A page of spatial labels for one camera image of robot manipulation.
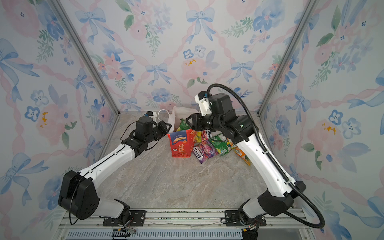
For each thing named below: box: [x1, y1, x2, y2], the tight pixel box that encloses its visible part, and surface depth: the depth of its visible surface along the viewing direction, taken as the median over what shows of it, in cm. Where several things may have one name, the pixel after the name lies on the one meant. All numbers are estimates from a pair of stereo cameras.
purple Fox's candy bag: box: [192, 140, 219, 164], surface depth 97 cm
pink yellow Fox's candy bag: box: [194, 130, 209, 143], surface depth 105 cm
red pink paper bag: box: [167, 106, 199, 158], surface depth 85 cm
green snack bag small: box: [208, 133, 232, 155], surface depth 100 cm
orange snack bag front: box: [234, 146, 252, 166], surface depth 96 cm
